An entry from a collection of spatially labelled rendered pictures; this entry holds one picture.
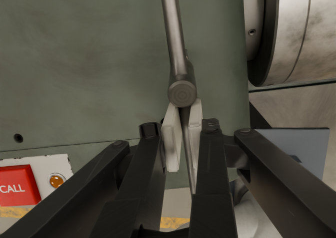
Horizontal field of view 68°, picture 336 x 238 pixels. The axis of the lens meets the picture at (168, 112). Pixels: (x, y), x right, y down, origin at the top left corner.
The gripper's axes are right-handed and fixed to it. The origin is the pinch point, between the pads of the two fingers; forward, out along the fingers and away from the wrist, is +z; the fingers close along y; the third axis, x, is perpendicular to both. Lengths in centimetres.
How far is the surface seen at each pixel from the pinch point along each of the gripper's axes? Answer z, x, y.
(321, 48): 16.9, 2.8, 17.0
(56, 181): 11.7, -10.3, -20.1
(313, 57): 17.8, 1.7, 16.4
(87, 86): 12.1, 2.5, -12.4
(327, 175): 138, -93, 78
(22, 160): 12.0, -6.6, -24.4
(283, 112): 138, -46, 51
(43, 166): 12.0, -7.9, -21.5
